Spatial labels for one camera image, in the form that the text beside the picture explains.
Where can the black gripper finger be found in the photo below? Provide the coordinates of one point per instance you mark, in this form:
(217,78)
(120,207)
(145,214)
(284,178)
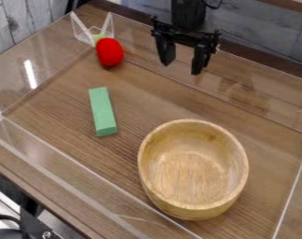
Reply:
(165,50)
(200,60)

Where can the wooden bowl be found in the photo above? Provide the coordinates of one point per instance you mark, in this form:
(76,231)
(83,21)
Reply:
(193,168)

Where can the red felt fruit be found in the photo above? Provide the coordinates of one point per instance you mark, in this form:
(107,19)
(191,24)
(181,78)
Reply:
(108,50)

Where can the green rectangular block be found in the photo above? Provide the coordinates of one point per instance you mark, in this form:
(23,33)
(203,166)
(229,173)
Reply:
(101,110)

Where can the clear acrylic tray walls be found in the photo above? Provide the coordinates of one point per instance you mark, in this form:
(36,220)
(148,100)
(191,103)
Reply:
(83,175)

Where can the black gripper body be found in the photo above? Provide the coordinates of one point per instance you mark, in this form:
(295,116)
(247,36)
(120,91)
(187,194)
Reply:
(168,34)

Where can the black metal bracket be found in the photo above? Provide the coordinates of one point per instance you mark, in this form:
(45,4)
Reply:
(33,229)

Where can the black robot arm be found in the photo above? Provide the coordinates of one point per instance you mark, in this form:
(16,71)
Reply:
(183,28)

